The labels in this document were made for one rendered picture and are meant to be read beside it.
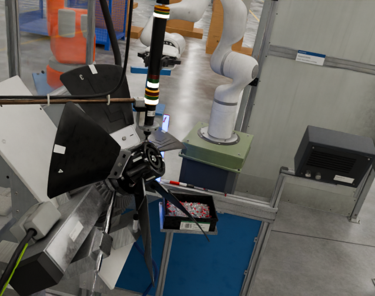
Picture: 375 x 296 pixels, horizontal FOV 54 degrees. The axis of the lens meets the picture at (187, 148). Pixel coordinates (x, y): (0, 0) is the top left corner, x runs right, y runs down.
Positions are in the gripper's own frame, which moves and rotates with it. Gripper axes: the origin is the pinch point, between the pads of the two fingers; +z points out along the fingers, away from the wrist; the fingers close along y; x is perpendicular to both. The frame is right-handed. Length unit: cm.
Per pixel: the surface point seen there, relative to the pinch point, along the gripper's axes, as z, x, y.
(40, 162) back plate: 17.0, -31.9, 27.2
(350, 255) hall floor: -128, -148, -139
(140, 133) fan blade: -13.7, -30.2, 5.3
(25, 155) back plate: 20.0, -28.6, 29.9
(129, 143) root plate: 7.0, -24.4, 3.4
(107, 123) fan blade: 6.5, -19.8, 11.1
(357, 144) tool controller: -33, -25, -76
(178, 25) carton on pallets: -909, -119, 140
